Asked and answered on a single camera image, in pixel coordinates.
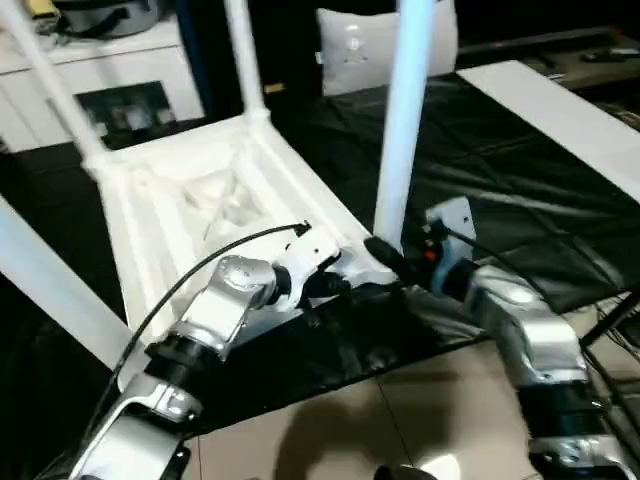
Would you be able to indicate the white plastic table leg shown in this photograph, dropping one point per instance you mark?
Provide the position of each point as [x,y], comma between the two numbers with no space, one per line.
[245,60]
[55,90]
[405,125]
[50,270]

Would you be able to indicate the white plastic table top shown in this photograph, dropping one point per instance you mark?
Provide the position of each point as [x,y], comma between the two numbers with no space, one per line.
[150,200]

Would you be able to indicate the white flat board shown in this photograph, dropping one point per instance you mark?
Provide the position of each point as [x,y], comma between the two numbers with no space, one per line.
[540,110]

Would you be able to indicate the black tripod leg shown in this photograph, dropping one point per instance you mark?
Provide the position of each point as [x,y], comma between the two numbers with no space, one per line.
[605,325]

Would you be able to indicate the grey cushion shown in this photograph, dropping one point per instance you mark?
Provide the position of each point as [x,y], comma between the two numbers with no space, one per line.
[350,65]

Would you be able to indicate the black box with yellow label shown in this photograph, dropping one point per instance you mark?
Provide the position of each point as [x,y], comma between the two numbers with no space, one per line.
[290,50]

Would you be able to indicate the dark wooden low table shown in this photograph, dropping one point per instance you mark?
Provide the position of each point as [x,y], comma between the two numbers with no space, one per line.
[600,75]

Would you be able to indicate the white cabinet with glass doors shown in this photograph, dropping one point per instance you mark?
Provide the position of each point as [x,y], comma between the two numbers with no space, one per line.
[125,65]

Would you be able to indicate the grey rounded device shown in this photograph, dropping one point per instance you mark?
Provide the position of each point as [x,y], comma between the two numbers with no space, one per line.
[100,20]

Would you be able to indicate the yellow small box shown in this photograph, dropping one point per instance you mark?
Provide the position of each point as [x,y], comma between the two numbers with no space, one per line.
[40,6]

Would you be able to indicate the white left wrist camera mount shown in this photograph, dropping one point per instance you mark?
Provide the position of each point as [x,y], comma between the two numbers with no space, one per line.
[310,250]

